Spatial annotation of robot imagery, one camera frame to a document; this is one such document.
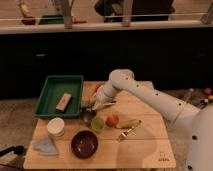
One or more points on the dark red bowl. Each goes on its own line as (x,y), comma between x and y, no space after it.
(84,144)

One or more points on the white round container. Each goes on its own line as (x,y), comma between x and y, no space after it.
(55,127)

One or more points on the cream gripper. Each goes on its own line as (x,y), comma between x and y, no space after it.
(97,106)

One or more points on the orange bowl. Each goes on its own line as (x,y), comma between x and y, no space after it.
(96,89)

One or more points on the orange tomato toy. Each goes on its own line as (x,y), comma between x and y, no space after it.
(112,120)

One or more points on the green plastic tray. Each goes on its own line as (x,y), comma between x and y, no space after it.
(52,92)

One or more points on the blue folded cloth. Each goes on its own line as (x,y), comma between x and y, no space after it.
(46,147)

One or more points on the metal fork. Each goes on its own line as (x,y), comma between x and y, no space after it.
(124,134)

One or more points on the white spatula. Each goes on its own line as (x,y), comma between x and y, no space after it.
(105,105)

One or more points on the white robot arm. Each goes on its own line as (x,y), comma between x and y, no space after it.
(198,123)

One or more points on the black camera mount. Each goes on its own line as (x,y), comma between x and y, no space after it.
(18,150)

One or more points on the small metal cup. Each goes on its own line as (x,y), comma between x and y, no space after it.
(86,116)

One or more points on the wooden block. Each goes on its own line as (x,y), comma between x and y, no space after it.
(62,104)

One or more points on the yellow banana toy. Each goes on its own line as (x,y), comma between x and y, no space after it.
(128,124)

